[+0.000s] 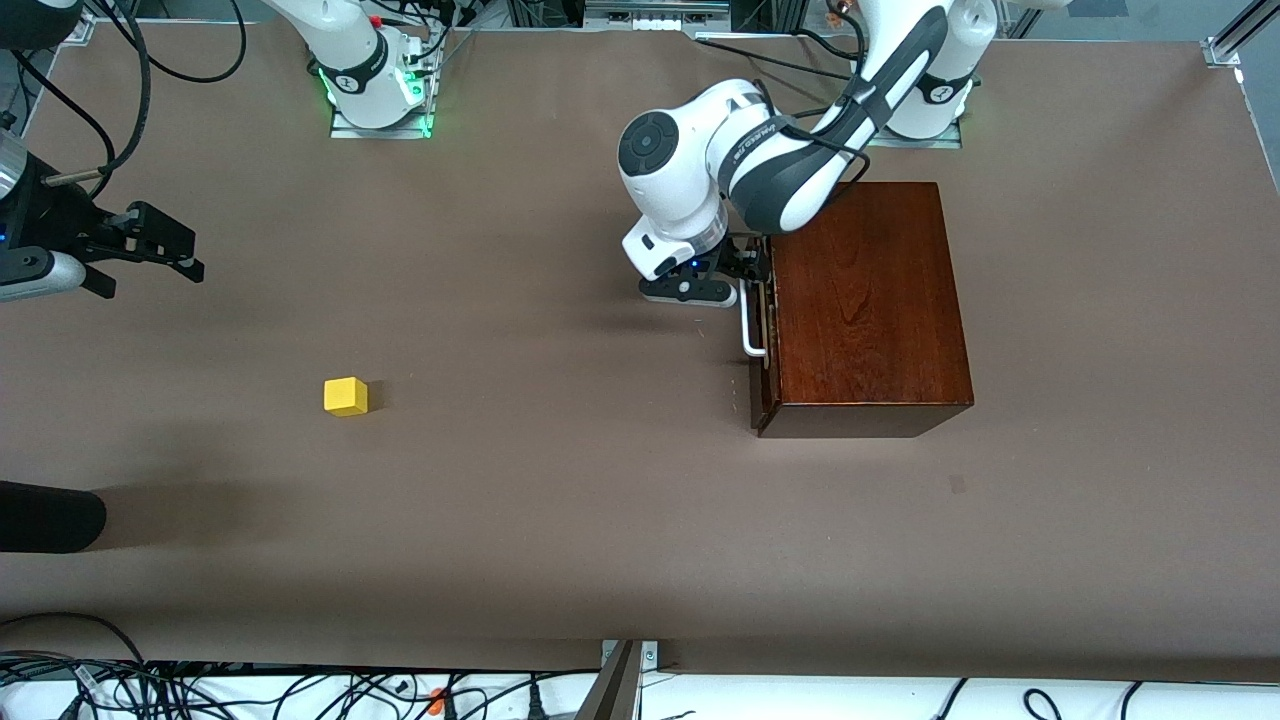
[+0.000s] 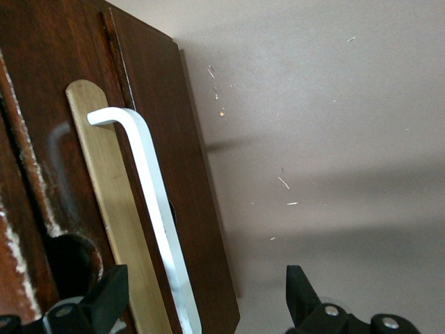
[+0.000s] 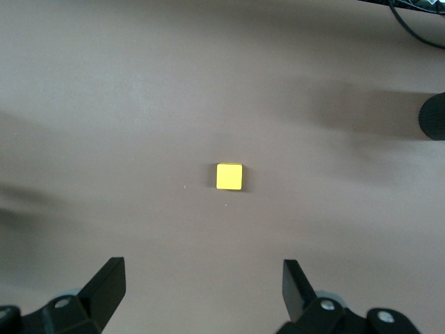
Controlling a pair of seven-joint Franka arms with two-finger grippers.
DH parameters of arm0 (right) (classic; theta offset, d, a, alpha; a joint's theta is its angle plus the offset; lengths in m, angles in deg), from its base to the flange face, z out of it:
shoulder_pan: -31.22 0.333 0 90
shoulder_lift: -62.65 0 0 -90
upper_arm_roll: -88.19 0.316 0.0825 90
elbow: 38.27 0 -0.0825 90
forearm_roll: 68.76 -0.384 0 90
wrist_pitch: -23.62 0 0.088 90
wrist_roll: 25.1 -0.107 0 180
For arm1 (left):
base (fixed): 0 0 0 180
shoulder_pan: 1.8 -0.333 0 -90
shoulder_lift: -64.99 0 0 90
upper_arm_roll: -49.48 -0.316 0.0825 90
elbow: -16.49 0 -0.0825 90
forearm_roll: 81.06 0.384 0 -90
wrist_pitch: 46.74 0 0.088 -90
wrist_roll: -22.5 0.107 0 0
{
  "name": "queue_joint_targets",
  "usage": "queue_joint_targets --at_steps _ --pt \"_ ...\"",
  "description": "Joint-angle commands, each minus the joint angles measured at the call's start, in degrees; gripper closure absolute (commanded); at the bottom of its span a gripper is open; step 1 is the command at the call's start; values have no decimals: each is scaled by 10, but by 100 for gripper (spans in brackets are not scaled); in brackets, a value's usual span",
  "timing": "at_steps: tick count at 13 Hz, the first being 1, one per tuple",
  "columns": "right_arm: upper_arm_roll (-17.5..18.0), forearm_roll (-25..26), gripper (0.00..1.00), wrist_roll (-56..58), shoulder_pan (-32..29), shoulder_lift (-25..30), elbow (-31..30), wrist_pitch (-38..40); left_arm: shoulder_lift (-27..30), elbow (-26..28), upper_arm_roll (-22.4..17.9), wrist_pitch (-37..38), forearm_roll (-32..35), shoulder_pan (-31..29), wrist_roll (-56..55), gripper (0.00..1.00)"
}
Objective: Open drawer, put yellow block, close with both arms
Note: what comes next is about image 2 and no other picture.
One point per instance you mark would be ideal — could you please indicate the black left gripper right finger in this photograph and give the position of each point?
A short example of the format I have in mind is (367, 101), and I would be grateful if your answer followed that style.
(306, 313)

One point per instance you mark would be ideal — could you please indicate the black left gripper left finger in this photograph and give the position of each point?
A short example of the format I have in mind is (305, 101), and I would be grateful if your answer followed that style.
(104, 302)

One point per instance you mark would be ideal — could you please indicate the wooden drawer with dark front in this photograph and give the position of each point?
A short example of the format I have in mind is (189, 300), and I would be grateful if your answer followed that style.
(69, 52)

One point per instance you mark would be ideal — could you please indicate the dark brown wooden cabinet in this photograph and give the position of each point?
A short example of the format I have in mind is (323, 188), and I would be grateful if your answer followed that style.
(194, 208)

